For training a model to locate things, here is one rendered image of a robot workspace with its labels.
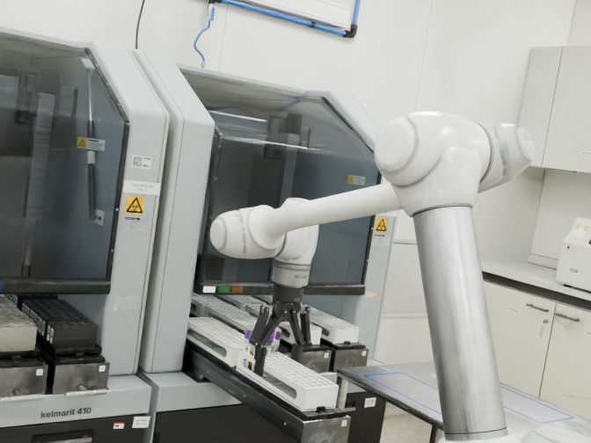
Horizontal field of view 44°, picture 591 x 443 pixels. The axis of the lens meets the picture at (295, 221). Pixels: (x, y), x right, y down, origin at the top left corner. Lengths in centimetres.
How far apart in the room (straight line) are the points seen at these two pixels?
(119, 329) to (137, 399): 19
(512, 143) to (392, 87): 256
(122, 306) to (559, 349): 262
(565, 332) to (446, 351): 282
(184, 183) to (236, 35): 145
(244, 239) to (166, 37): 168
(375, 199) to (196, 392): 80
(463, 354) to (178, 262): 101
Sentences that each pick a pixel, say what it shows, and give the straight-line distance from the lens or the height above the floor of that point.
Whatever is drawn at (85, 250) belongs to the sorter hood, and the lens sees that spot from 190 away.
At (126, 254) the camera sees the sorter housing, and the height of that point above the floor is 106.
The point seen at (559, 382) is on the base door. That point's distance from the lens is 408.
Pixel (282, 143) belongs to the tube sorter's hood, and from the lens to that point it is 214.
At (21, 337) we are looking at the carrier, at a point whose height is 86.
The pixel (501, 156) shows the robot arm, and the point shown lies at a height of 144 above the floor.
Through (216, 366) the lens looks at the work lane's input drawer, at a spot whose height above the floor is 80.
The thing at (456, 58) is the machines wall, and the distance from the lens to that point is 423.
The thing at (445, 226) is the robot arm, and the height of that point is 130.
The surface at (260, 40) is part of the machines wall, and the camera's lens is 341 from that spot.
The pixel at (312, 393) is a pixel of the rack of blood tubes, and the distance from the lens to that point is 171.
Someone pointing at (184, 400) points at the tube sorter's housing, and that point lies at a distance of 205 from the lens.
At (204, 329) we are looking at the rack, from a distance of 209.
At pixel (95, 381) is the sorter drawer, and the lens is 192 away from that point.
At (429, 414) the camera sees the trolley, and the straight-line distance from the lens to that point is 184.
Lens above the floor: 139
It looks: 5 degrees down
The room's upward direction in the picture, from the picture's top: 8 degrees clockwise
